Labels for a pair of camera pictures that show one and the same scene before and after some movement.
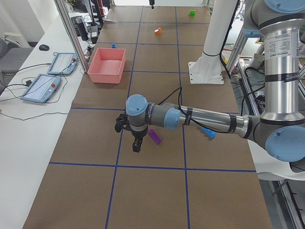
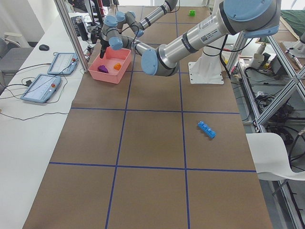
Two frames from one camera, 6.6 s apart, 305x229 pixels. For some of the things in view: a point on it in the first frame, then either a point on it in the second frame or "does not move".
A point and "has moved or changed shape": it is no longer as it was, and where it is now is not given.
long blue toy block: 211,134 does not move
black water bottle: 79,22 does not move
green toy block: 192,13 does not move
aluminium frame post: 62,5 does not move
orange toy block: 158,31 -> 117,66
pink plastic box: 107,66 has moved or changed shape
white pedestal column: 208,68 does not move
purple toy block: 155,137 -> 103,68
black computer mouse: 44,47 does not move
